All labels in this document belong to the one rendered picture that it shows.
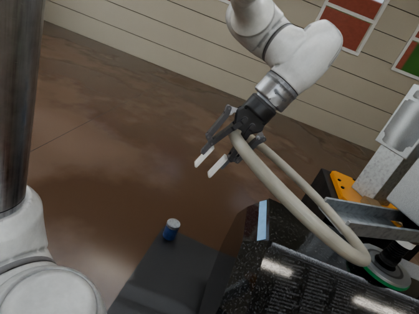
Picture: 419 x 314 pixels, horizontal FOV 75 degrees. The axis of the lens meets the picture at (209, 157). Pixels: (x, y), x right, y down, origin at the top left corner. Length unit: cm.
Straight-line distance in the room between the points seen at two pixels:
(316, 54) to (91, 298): 59
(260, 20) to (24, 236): 60
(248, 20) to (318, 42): 16
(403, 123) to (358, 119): 582
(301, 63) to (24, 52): 50
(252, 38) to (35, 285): 60
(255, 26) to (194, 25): 657
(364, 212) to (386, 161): 102
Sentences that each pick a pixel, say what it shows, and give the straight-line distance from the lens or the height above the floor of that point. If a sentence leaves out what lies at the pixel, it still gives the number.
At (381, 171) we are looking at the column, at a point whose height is 100.
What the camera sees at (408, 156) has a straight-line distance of 203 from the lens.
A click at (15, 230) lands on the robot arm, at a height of 113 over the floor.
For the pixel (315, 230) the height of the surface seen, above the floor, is 121.
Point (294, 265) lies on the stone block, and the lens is 121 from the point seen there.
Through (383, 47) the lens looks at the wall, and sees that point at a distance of 767.
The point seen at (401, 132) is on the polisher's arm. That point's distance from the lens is 203.
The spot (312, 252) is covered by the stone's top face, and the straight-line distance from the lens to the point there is 127.
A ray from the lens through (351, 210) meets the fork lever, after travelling 110.
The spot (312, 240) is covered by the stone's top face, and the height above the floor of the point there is 80.
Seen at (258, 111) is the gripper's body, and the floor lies 133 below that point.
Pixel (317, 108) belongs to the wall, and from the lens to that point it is 748.
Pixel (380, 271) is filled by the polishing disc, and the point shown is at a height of 86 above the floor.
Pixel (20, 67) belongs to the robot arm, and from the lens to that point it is 37.
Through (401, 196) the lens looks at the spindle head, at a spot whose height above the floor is 115.
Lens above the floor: 147
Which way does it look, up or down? 25 degrees down
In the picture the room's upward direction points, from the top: 22 degrees clockwise
